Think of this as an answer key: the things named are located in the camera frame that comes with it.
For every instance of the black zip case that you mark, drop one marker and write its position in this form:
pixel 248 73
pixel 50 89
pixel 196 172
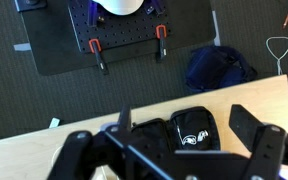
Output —
pixel 188 129

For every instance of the orange black clamp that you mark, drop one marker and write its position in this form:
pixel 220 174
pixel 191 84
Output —
pixel 161 35
pixel 96 49

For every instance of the black floor mat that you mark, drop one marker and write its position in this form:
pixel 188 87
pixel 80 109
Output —
pixel 54 47

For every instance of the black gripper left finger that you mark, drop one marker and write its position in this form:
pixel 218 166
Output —
pixel 130 157

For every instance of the left orange black clamp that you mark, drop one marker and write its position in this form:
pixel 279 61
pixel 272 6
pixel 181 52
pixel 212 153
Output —
pixel 96 49

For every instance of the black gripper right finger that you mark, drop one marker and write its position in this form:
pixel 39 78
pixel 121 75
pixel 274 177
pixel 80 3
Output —
pixel 267 143

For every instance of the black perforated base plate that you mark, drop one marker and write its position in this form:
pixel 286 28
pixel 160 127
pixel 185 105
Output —
pixel 91 21

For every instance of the orange pen on floor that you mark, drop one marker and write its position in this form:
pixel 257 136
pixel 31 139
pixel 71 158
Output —
pixel 285 22

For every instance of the dark blue backpack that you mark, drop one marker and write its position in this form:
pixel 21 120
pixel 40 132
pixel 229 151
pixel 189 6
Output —
pixel 216 67

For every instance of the right orange black clamp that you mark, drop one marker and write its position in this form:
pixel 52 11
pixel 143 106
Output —
pixel 161 35

